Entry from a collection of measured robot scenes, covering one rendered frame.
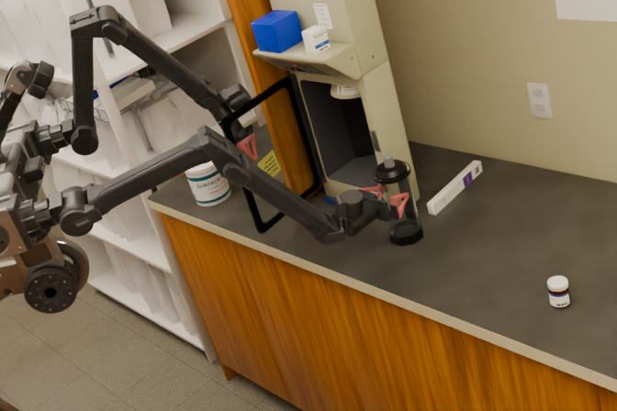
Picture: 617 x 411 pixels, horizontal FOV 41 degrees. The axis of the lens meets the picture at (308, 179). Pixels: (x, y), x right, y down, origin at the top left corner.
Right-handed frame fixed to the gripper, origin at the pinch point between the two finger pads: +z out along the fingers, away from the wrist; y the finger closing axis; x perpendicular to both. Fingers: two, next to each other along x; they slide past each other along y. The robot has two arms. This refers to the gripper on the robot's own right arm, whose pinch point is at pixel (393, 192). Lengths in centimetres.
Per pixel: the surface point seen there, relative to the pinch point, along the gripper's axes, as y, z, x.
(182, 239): 100, -19, 33
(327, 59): 10.1, -2.6, -41.4
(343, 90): 22.0, 10.3, -24.6
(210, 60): 152, 50, -5
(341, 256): 11.6, -15.5, 15.7
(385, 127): 9.9, 11.7, -13.2
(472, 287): -31.8, -10.1, 15.8
